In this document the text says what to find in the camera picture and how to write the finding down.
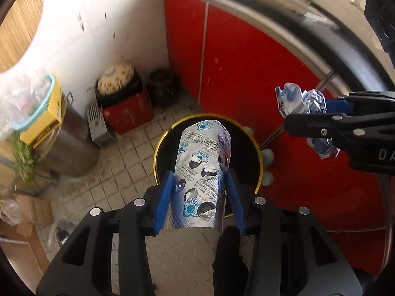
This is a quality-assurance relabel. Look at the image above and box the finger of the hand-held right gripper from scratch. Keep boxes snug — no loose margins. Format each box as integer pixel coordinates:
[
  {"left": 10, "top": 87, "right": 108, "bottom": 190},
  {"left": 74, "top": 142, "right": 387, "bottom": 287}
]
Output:
[
  {"left": 324, "top": 92, "right": 395, "bottom": 115},
  {"left": 283, "top": 113, "right": 395, "bottom": 150}
]

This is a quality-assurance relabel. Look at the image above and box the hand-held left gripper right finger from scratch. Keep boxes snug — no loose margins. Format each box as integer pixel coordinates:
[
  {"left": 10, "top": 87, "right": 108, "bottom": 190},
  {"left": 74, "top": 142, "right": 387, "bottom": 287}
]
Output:
[{"left": 225, "top": 168, "right": 363, "bottom": 296}]

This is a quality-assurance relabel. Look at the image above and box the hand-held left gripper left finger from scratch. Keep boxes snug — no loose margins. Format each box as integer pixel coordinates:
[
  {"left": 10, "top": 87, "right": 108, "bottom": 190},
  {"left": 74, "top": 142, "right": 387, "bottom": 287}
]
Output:
[{"left": 36, "top": 170, "right": 175, "bottom": 296}]

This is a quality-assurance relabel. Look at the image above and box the blue white wrapper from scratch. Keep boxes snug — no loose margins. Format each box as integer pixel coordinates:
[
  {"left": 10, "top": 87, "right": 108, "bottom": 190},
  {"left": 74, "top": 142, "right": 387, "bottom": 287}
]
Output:
[{"left": 275, "top": 82, "right": 340, "bottom": 160}]

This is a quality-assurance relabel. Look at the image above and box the silver blister pack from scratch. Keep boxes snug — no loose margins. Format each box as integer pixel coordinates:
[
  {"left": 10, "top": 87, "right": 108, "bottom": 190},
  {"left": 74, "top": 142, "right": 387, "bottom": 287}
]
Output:
[{"left": 167, "top": 119, "right": 232, "bottom": 234}]

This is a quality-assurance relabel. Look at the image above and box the black gold-rimmed trash bin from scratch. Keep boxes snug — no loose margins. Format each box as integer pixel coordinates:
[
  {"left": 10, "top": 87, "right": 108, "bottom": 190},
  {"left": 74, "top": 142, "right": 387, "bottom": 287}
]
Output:
[{"left": 153, "top": 113, "right": 264, "bottom": 220}]

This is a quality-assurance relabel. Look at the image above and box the red cabinet door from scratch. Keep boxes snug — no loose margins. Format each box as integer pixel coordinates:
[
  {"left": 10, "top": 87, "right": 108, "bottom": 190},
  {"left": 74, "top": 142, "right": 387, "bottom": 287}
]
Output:
[
  {"left": 163, "top": 0, "right": 213, "bottom": 115},
  {"left": 199, "top": 3, "right": 388, "bottom": 277}
]

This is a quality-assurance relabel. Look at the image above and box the red plastic box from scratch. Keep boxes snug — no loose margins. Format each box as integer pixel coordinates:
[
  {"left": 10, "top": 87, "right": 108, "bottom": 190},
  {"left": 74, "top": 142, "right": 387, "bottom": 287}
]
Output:
[{"left": 100, "top": 89, "right": 155, "bottom": 135}]

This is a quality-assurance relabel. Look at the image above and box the white grille heater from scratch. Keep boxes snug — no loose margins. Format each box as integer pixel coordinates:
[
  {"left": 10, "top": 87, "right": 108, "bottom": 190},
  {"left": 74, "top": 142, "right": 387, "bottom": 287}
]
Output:
[{"left": 86, "top": 102, "right": 117, "bottom": 148}]

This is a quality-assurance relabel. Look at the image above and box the large steel pot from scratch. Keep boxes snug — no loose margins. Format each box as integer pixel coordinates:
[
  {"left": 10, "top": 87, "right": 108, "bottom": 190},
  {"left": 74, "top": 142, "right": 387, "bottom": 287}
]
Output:
[{"left": 36, "top": 92, "right": 101, "bottom": 178}]

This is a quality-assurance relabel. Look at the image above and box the dark clay pot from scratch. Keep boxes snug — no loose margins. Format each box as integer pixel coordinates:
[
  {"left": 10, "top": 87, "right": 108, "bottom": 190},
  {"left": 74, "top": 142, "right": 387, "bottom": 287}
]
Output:
[{"left": 146, "top": 69, "right": 181, "bottom": 107}]

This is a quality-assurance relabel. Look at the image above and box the patterned ceramic pot lid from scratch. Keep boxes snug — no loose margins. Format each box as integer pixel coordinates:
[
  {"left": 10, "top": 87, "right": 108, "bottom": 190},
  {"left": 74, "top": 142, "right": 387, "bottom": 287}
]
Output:
[{"left": 97, "top": 62, "right": 135, "bottom": 96}]

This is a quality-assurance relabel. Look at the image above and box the brown cardboard box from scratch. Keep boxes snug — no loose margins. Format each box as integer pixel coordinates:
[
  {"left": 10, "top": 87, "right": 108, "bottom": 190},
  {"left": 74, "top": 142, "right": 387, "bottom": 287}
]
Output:
[
  {"left": 0, "top": 194, "right": 52, "bottom": 226},
  {"left": 0, "top": 222, "right": 50, "bottom": 286}
]

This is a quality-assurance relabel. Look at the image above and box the yellow cardboard box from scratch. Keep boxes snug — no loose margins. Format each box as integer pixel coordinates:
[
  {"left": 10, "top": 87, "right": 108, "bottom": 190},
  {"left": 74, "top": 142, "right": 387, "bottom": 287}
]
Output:
[{"left": 20, "top": 78, "right": 64, "bottom": 149}]

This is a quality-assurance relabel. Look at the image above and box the green leafy vegetable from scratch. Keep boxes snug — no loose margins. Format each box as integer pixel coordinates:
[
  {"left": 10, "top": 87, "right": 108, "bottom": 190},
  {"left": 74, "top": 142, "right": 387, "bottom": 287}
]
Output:
[{"left": 5, "top": 132, "right": 40, "bottom": 185}]

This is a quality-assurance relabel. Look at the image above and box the teal plastic basket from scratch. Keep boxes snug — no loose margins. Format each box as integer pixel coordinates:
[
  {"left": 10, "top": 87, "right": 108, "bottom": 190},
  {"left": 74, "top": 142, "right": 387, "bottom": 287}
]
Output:
[{"left": 14, "top": 74, "right": 56, "bottom": 130}]

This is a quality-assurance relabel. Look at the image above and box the large clear plastic bag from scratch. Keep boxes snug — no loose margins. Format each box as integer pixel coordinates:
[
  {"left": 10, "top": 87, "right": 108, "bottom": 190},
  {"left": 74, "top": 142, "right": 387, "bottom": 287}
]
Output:
[{"left": 0, "top": 73, "right": 54, "bottom": 138}]

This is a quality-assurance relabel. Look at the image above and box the bamboo blind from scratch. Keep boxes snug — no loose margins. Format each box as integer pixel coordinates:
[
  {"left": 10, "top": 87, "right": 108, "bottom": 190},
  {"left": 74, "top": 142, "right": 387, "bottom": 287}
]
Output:
[{"left": 0, "top": 0, "right": 45, "bottom": 73}]

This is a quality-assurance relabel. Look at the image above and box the metal cabinet handle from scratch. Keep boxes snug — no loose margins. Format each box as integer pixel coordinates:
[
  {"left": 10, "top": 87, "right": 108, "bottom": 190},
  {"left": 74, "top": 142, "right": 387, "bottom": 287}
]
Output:
[{"left": 258, "top": 70, "right": 337, "bottom": 149}]

